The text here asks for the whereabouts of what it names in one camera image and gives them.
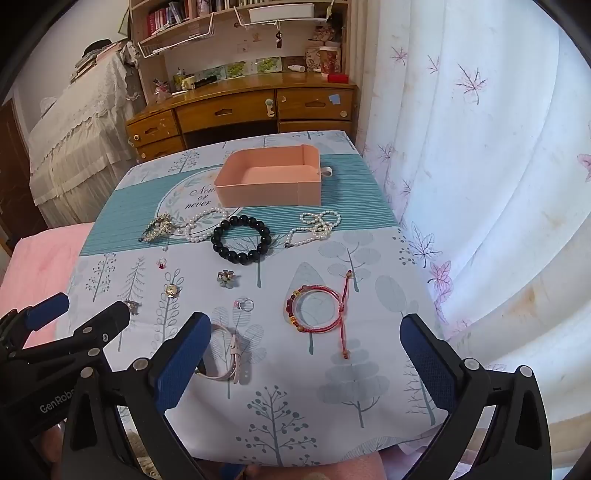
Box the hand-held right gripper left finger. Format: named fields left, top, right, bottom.
left=62, top=312, right=212, bottom=480

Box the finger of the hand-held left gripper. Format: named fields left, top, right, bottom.
left=0, top=292, right=70, bottom=349
left=9, top=300, right=131, bottom=370

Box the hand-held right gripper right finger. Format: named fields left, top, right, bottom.
left=399, top=314, right=552, bottom=480

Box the gold hair comb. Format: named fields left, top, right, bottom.
left=139, top=213, right=178, bottom=243

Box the pearl bracelet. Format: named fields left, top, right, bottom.
left=182, top=208, right=229, bottom=244

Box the red string bracelet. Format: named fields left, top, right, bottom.
left=285, top=270, right=354, bottom=360

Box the black bead bracelet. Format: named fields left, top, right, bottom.
left=211, top=215, right=272, bottom=265

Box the pink jewelry box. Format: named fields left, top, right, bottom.
left=216, top=144, right=333, bottom=208

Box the pink blanket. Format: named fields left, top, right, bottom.
left=0, top=226, right=95, bottom=352

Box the white lace bed cover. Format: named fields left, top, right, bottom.
left=28, top=46, right=141, bottom=227

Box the white leaf print curtain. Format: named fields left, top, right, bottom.
left=355, top=0, right=591, bottom=462

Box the wooden desk with drawers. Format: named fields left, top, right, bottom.
left=126, top=74, right=360, bottom=162

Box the row of books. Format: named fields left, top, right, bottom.
left=147, top=0, right=192, bottom=38

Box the floral tin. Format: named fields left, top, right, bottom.
left=305, top=44, right=343, bottom=75

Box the wooden bookshelf hutch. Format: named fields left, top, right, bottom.
left=127, top=0, right=365, bottom=88

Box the white hanging tray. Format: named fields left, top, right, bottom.
left=235, top=2, right=334, bottom=27

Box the white wire basket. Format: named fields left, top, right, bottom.
left=139, top=13, right=215, bottom=59

